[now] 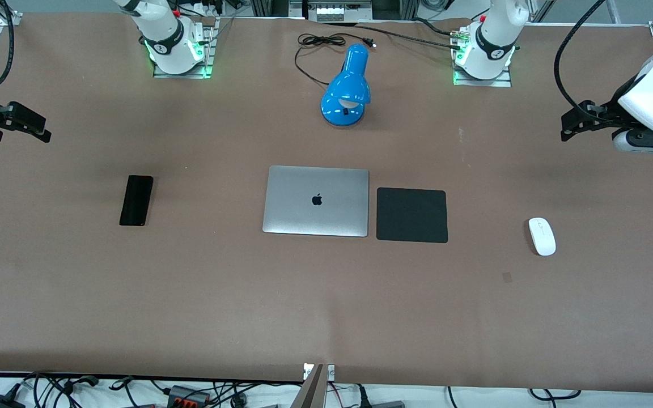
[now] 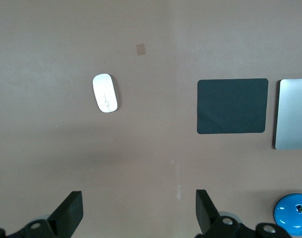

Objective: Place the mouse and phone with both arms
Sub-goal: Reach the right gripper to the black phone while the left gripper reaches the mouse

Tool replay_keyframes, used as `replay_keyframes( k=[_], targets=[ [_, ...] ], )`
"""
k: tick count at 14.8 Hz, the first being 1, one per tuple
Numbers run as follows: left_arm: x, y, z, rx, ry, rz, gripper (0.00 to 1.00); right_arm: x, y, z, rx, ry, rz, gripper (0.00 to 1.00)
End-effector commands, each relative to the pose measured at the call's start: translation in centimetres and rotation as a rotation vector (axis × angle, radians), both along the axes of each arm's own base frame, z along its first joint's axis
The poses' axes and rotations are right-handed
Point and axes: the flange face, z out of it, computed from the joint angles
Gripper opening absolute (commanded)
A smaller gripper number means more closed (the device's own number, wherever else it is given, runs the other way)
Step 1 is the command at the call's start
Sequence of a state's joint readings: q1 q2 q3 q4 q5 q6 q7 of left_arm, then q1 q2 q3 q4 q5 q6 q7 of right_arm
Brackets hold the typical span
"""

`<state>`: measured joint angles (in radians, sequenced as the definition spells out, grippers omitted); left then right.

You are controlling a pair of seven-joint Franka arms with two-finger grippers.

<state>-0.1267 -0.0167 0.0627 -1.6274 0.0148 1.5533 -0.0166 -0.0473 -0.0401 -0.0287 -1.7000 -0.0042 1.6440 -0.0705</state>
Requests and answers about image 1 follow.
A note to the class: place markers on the grey camera post beam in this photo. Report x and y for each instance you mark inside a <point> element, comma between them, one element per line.
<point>314,394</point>

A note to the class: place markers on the white socket power strip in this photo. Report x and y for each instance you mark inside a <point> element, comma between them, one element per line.
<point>335,11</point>

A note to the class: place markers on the silver closed laptop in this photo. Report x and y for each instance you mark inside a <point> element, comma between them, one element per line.
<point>315,215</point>

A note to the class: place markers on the white computer mouse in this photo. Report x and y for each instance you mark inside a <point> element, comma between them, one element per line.
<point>542,238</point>

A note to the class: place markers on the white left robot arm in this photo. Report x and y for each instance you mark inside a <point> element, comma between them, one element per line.
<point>491,51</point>

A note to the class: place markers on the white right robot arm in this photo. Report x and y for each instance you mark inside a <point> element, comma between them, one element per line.
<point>162,39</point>

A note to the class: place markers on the grey connector block orange levers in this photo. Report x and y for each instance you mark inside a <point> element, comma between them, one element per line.
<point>187,395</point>

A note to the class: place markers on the black square mouse pad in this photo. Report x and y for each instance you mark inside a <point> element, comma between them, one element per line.
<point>411,218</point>

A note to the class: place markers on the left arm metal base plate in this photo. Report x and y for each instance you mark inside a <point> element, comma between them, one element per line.
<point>482,82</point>

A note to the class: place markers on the blue desk lamp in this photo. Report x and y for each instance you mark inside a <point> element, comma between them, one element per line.
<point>349,85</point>

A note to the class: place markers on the black smartphone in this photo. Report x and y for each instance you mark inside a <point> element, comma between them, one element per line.
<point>136,201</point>

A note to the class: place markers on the silver metal bracket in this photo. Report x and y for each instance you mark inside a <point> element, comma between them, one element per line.
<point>330,372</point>

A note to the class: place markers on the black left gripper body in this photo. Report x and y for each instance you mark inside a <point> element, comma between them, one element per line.
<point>607,113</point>

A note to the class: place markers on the black power adapter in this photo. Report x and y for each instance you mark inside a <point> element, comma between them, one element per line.
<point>0,402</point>

